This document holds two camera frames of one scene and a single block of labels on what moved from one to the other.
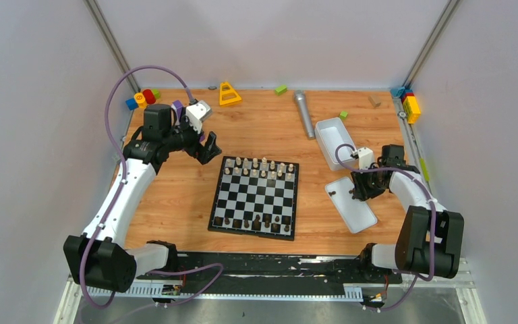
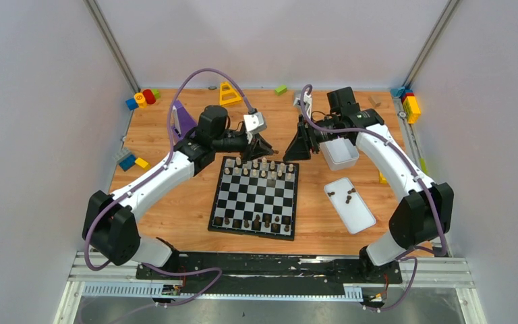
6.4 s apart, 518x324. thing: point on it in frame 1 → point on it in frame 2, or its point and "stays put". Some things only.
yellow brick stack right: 411,109 stays put
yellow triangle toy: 222,102 stays put
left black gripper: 201,144 → 250,142
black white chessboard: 255,197 stays put
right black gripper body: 367,184 → 321,136
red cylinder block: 149,96 stays put
